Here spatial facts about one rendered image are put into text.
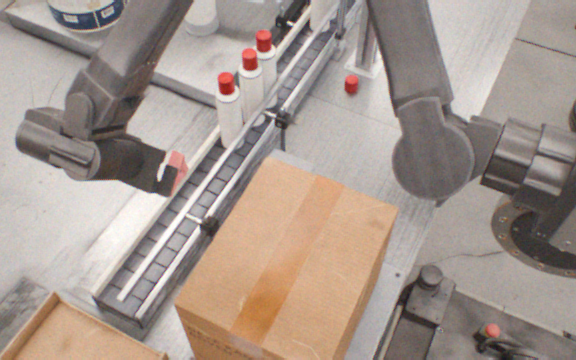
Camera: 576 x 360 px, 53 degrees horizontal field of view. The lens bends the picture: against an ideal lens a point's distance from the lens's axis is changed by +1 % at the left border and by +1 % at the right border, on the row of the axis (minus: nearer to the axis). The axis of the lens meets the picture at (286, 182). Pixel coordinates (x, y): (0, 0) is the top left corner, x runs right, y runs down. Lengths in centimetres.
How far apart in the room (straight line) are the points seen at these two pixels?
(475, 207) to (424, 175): 180
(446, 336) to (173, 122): 99
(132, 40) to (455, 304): 141
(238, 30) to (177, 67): 20
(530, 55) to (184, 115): 196
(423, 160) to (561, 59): 252
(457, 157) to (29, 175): 108
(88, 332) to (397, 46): 84
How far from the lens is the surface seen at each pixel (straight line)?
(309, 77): 147
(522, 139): 59
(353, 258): 89
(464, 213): 234
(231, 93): 118
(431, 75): 59
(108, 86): 72
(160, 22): 69
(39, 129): 81
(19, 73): 168
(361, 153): 137
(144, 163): 84
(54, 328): 123
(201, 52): 153
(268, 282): 87
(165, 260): 118
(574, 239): 63
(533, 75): 293
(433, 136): 56
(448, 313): 186
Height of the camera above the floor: 191
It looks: 55 degrees down
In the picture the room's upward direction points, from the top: straight up
